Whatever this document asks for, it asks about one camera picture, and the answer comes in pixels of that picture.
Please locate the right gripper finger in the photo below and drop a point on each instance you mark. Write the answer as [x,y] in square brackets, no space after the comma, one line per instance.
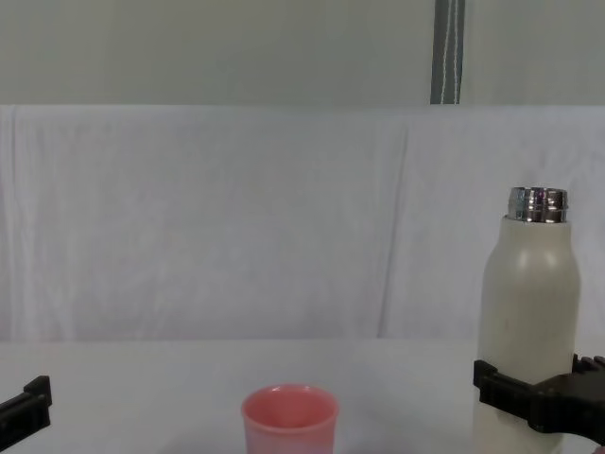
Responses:
[588,363]
[506,395]

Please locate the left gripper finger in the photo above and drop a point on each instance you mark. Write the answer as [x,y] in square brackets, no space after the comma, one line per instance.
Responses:
[28,406]

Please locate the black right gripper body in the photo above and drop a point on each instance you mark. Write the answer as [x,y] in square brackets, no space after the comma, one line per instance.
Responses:
[576,406]

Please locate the cream vacuum bottle steel neck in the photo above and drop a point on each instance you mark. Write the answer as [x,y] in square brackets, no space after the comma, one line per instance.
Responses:
[529,293]

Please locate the white table cloth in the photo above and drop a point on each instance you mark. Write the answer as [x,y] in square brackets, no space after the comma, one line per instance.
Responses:
[142,378]

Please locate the pink plastic cup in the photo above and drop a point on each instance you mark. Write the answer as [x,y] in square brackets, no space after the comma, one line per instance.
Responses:
[288,425]

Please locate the white wrinkled backdrop curtain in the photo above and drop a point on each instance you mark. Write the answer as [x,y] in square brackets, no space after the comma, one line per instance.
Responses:
[212,222]

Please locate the pale smooth curtain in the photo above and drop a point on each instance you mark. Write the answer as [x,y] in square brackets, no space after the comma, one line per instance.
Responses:
[212,47]
[534,47]

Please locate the grey striped post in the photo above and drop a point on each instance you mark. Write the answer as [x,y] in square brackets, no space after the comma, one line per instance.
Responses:
[447,52]

